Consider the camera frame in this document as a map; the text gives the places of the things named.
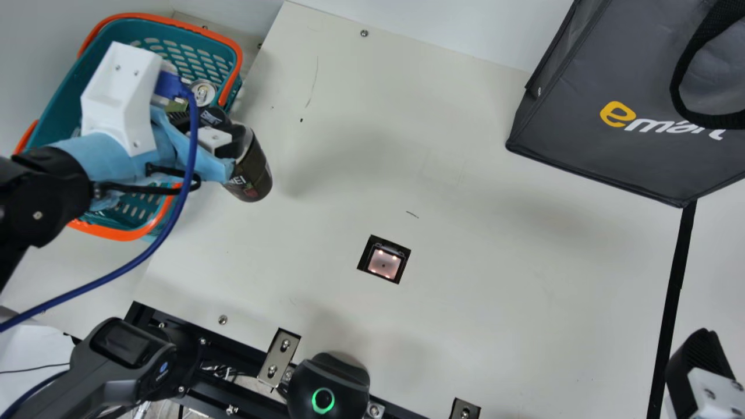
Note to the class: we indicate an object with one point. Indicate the dark purple can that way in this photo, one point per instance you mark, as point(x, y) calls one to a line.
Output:
point(203, 93)

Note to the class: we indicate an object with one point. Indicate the small square scanner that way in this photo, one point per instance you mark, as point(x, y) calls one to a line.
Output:
point(384, 260)

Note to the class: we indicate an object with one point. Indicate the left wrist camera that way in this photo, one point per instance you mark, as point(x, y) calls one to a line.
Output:
point(119, 93)

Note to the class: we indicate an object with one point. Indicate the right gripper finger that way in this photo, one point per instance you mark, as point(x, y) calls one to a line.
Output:
point(701, 361)

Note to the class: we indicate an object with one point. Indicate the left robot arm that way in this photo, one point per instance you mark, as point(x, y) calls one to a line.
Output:
point(41, 198)

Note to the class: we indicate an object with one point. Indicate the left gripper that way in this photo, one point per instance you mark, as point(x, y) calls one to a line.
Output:
point(107, 160)

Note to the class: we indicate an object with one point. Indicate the black device with green light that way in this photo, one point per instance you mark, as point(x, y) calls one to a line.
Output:
point(326, 384)

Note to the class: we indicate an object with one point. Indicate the black strip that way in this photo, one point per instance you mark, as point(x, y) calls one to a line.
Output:
point(669, 308)

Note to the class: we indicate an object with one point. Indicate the dark coffee bottle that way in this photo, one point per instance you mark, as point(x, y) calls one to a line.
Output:
point(253, 169)

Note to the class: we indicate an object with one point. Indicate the teal shopping basket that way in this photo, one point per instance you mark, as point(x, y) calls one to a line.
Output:
point(55, 119)

